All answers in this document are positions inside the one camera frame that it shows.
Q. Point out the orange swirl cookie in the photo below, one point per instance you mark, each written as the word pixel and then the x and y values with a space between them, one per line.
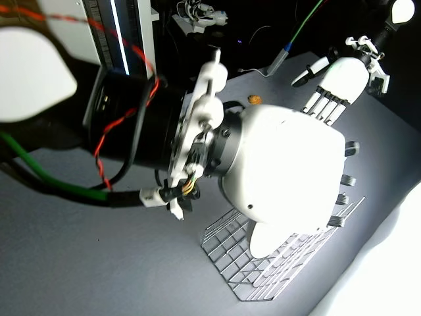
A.
pixel 254 99

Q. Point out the white robot column, blue light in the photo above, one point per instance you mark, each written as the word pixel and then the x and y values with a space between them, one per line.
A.
pixel 144 33

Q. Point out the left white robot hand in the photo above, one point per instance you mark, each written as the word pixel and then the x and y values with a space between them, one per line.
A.
pixel 345 79

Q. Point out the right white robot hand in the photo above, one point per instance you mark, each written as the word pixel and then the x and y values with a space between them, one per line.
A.
pixel 289 164

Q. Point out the white plate with black rim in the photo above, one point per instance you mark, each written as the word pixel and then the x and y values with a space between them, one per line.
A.
pixel 263 245

